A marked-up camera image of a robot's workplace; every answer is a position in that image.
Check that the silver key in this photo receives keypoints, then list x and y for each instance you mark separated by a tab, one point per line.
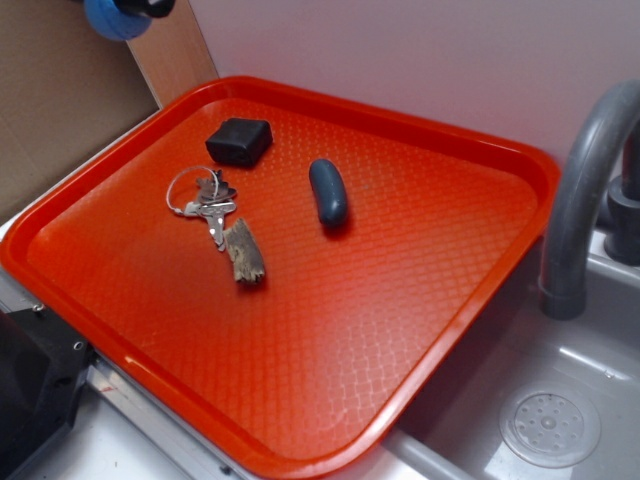
214	214

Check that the dark bronze key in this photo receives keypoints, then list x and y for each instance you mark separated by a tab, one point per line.
214	189

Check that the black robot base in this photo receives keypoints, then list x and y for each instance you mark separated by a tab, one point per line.
44	365

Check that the wooden board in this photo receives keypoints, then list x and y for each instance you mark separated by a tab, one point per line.
172	55

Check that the black rubber block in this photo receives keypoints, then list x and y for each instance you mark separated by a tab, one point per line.
240	142

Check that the blue dimpled ball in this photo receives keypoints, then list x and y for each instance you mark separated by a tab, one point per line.
110	22

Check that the dark grey oblong capsule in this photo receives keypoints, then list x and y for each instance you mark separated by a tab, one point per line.
329	193

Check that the black faucet handle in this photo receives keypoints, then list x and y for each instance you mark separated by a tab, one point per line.
622	245

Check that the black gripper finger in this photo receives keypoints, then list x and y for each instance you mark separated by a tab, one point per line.
153	9

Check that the red plastic tray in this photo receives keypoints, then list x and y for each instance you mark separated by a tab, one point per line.
300	375

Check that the grey curved faucet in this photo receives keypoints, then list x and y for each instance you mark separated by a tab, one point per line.
595	159

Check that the brown cardboard panel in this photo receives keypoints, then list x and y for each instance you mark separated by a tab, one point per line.
66	93

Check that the round sink drain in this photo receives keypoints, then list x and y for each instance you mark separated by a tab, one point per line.
549	425

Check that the small driftwood piece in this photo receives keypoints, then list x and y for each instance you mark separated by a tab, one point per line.
244	253

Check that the grey plastic sink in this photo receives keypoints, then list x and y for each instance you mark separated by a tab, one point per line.
451	431

